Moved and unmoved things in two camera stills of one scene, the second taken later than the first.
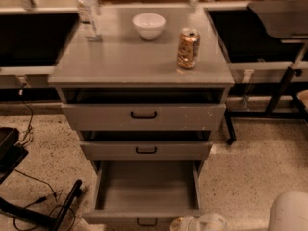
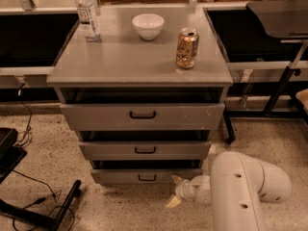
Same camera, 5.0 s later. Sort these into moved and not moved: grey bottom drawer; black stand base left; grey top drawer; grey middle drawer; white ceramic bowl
Moved: grey bottom drawer
Not moved: grey middle drawer; white ceramic bowl; black stand base left; grey top drawer
